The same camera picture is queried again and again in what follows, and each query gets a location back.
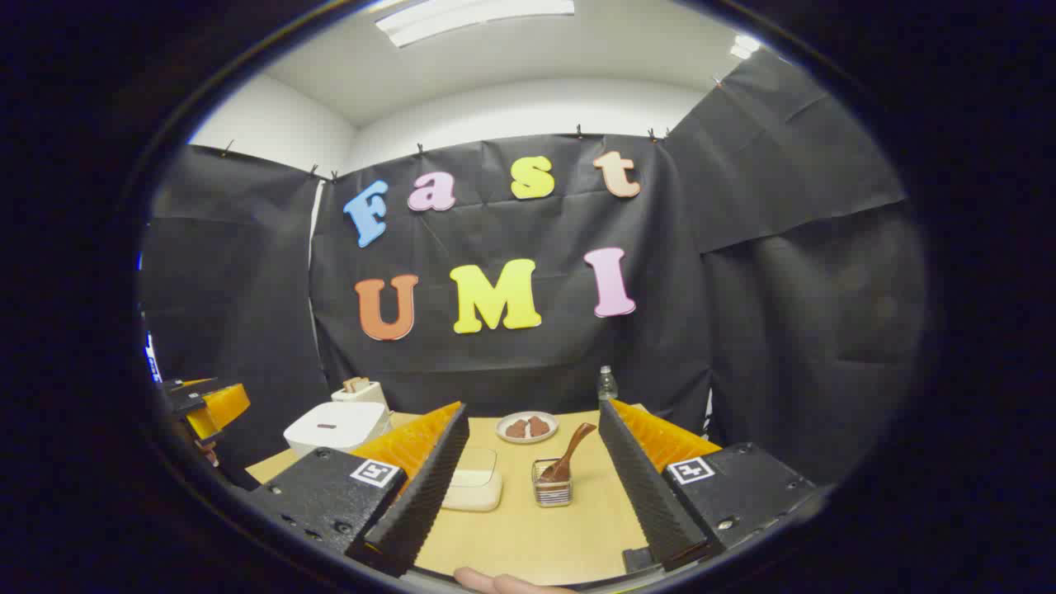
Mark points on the white toaster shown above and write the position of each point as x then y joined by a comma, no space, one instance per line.
363,397

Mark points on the computer monitor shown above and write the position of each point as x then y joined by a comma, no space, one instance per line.
152,359

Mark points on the clear plastic water bottle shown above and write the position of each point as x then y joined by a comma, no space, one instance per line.
607,386

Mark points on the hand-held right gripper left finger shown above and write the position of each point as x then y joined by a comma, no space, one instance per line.
412,503

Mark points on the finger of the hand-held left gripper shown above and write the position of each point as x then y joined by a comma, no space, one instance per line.
219,408

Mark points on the long ceiling light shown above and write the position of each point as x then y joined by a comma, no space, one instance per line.
470,16

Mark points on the small ceiling light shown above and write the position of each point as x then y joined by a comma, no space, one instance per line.
745,45

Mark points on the white round plate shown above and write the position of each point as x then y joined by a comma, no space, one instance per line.
528,439

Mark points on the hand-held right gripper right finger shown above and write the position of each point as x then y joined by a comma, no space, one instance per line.
648,487

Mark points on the brown wooden spoon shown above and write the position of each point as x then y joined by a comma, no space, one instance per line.
565,462

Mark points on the brown meat piece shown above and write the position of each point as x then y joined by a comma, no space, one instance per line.
539,426
516,430

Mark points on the white rice cooker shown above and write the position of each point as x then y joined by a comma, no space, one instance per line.
334,429

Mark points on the black backdrop cloth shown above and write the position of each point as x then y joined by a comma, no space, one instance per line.
528,355

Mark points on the cream rice box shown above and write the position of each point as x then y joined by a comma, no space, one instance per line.
472,495

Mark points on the toast slice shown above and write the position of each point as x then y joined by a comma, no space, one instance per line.
357,384

